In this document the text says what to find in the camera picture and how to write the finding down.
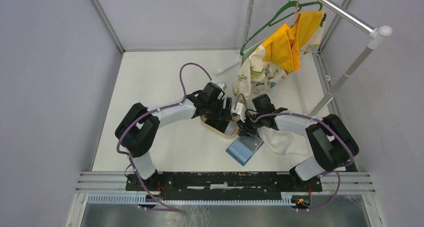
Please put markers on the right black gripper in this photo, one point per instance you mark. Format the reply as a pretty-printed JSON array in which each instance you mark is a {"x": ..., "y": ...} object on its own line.
[{"x": 245, "y": 130}]

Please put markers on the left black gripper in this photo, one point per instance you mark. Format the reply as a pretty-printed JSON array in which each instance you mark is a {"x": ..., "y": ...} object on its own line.
[{"x": 223, "y": 114}]

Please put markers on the beige oval tray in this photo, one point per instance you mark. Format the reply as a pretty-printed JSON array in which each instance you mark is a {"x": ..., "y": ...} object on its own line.
[{"x": 225, "y": 128}]

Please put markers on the blue card holder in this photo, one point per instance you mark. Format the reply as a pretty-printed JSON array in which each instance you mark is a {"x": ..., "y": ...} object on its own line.
[{"x": 238, "y": 151}]

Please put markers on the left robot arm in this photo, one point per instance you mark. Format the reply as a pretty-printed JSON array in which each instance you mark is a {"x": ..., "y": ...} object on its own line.
[{"x": 138, "y": 129}]

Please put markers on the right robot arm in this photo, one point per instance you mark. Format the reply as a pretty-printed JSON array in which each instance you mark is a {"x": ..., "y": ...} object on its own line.
[{"x": 331, "y": 143}]

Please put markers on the white cloth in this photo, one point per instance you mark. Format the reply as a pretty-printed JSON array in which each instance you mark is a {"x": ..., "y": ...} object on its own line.
[{"x": 284, "y": 142}]

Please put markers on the dinosaur print yellow garment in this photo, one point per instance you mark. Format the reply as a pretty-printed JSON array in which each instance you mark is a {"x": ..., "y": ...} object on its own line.
[{"x": 280, "y": 54}]

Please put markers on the pink clothes hanger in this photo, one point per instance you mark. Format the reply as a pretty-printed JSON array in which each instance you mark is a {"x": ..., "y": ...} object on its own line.
[{"x": 295, "y": 12}]

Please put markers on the green clothes hanger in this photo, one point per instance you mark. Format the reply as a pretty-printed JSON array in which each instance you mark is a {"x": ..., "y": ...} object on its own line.
[{"x": 277, "y": 19}]

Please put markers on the metal clothes rack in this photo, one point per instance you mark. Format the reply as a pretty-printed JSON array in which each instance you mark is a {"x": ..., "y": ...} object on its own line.
[{"x": 364, "y": 93}]

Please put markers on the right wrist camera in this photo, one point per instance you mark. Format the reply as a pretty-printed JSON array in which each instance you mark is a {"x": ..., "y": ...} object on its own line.
[{"x": 238, "y": 111}]

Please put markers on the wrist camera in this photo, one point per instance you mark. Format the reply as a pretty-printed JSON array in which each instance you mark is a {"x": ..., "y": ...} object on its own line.
[
  {"x": 222, "y": 85},
  {"x": 238, "y": 111}
]

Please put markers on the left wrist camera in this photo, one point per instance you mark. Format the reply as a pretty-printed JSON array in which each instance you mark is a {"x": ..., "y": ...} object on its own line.
[{"x": 222, "y": 85}]

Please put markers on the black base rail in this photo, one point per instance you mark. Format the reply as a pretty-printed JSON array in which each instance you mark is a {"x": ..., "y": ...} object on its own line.
[{"x": 222, "y": 186}]

